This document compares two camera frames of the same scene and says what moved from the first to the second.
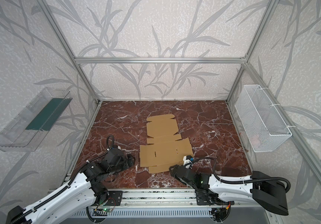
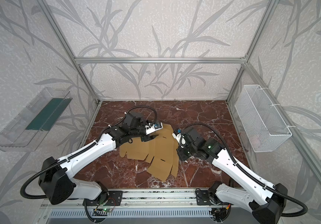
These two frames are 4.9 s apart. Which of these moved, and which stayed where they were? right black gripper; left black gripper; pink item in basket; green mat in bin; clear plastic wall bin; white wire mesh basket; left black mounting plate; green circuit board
Moved: left black gripper; right black gripper
Stayed: pink item in basket; clear plastic wall bin; white wire mesh basket; green mat in bin; green circuit board; left black mounting plate
